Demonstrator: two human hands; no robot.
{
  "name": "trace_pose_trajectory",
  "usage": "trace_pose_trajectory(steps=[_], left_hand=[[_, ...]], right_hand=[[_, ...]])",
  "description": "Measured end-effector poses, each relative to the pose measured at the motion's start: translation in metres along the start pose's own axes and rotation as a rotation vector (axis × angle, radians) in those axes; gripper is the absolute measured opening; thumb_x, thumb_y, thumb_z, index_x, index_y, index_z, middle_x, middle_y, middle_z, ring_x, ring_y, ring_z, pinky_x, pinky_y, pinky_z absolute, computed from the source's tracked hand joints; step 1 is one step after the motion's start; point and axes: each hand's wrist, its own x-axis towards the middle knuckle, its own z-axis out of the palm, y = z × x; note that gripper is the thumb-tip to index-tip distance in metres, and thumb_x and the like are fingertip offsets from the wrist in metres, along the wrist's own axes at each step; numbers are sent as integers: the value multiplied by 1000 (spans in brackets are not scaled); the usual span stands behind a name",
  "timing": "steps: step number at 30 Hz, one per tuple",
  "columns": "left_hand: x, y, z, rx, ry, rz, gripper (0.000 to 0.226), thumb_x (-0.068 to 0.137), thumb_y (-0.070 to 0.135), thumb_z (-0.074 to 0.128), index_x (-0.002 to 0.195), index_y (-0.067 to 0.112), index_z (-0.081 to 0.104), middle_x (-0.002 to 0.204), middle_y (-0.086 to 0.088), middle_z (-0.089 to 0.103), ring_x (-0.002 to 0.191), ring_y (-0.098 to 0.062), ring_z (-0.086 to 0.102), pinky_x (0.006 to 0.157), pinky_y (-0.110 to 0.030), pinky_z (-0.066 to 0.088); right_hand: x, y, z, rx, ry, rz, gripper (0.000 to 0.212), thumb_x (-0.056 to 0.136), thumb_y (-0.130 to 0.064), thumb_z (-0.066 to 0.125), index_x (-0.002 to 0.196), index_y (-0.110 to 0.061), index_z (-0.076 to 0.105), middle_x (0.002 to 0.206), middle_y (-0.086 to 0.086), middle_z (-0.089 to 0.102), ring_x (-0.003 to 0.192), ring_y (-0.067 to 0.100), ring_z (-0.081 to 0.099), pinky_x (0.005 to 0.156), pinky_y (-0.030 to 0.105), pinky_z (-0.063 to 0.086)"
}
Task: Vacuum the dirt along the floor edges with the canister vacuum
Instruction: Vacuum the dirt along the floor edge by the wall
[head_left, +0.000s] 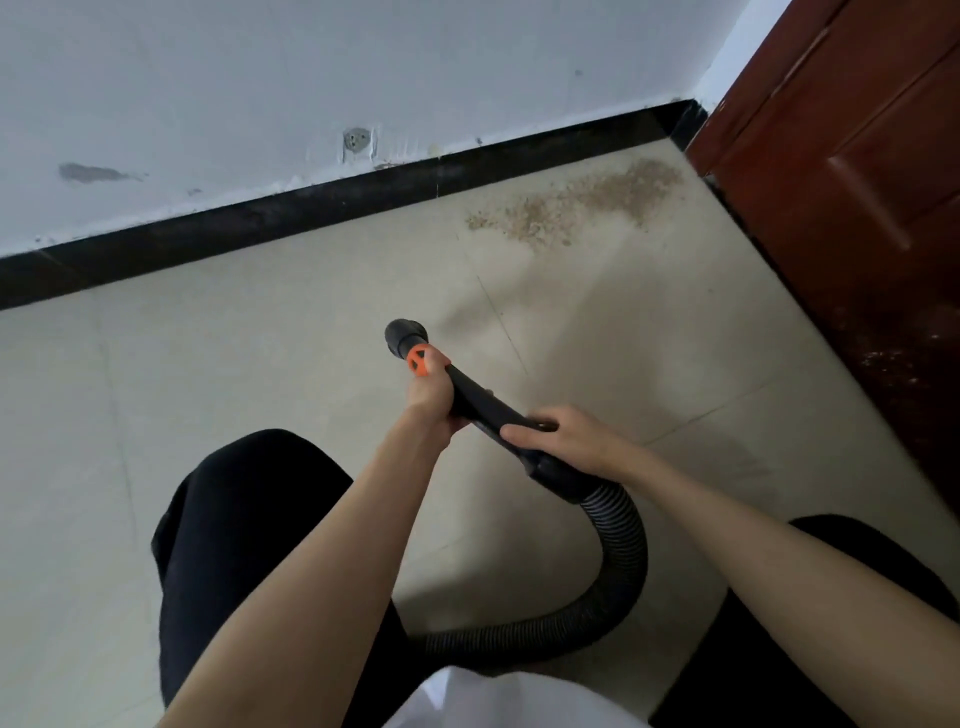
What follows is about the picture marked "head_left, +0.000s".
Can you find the person's right hand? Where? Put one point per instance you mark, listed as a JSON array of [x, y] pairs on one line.
[[585, 440]]

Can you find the person's left hand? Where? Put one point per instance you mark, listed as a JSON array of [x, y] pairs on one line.
[[431, 398]]

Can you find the brown sawdust dirt patch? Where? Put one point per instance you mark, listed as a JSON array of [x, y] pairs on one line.
[[578, 203]]

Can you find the person's left forearm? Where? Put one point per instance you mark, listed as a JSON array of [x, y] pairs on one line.
[[315, 600]]

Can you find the person's right forearm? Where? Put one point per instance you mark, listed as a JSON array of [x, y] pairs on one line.
[[810, 585]]

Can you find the person's black trousers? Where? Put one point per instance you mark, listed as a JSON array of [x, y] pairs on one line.
[[240, 540]]

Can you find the tiled floor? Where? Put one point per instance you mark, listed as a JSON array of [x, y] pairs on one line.
[[180, 360]]

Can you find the person's white shirt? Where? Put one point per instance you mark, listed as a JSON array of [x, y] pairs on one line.
[[510, 701]]

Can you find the dark red wooden panel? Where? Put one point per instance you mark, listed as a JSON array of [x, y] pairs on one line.
[[855, 195]]

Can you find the round grey wall outlet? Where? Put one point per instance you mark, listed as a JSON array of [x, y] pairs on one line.
[[357, 140]]

